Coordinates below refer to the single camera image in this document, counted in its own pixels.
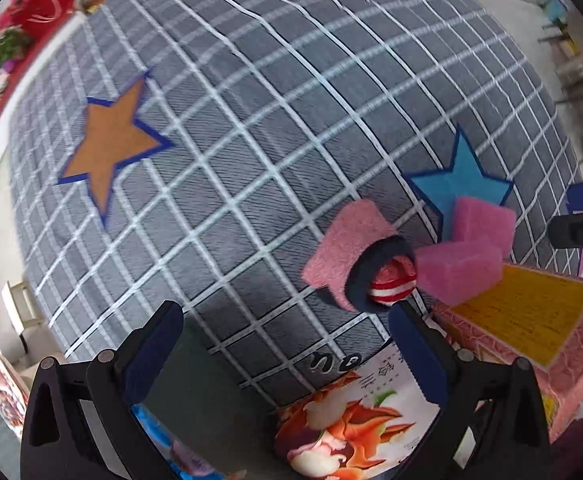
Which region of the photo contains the pink patterned box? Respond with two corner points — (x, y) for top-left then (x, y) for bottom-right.
(433, 264), (583, 441)

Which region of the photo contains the potted green plant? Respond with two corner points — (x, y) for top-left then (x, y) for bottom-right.
(0, 26), (34, 70)

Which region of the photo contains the white storage box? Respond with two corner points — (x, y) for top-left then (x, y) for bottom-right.
(20, 318), (293, 480)

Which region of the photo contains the red gift bag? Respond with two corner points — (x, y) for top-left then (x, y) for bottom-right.
(0, 0), (75, 41)

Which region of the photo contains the pink fuzzy sock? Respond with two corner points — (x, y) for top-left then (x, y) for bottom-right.
(301, 200), (417, 313)

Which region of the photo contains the white fruit print box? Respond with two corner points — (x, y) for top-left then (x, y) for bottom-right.
(274, 344), (439, 479)

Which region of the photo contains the small white stool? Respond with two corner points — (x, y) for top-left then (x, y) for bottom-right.
(1, 282), (41, 352)

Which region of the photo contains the grey checked star rug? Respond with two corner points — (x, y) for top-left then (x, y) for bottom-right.
(10, 0), (580, 405)

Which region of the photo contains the pink sponge block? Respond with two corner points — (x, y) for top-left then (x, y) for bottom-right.
(451, 196), (516, 260)
(415, 242), (503, 307)

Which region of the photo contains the white red tv cabinet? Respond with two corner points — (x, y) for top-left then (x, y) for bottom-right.
(0, 12), (86, 161)

